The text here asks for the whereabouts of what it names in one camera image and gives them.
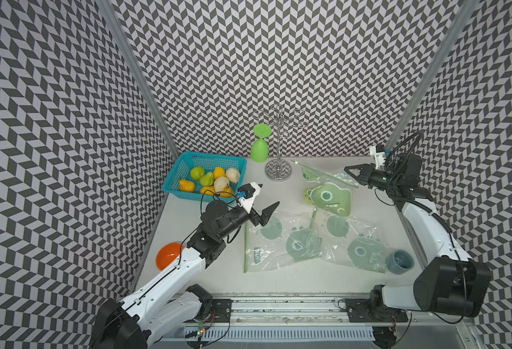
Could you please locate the orange bowl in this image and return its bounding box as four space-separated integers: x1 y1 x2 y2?
155 242 183 270

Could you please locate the aluminium front rail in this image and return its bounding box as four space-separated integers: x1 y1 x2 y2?
109 294 472 326

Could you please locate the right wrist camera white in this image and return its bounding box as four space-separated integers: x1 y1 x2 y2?
369 145 391 170

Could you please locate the zip-top bag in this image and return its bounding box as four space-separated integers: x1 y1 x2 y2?
314 209 388 273
244 211 322 273
292 160 359 218

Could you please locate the green pear bag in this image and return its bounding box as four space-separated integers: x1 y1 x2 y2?
190 166 206 181
199 172 215 187

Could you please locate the teal plastic basket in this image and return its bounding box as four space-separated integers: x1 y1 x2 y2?
162 152 247 202

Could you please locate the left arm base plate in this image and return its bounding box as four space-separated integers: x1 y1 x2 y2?
194 298 233 324

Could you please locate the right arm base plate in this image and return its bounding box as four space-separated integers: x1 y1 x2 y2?
344 298 409 324

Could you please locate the green plastic wine glass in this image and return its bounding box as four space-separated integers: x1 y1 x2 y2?
250 123 272 163

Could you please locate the cream pear bag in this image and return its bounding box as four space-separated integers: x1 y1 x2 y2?
225 167 241 183
213 175 230 193

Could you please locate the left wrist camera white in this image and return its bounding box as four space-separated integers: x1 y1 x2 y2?
237 195 258 214

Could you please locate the chrome glass holder stand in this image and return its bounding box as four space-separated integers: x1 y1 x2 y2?
262 104 308 182

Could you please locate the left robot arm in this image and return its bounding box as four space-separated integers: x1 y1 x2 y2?
89 183 279 348

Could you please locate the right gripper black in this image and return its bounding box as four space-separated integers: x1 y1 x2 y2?
342 163 399 190

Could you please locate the yellow pear bag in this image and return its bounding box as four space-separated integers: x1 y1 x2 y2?
213 167 225 180
200 186 216 196
220 186 234 198
178 179 196 193

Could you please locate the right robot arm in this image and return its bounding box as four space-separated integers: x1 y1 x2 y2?
344 154 492 318

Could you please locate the grey-blue cup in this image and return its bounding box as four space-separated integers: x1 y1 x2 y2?
386 250 414 275

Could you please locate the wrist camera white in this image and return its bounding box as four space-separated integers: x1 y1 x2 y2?
369 145 391 170
237 195 258 214

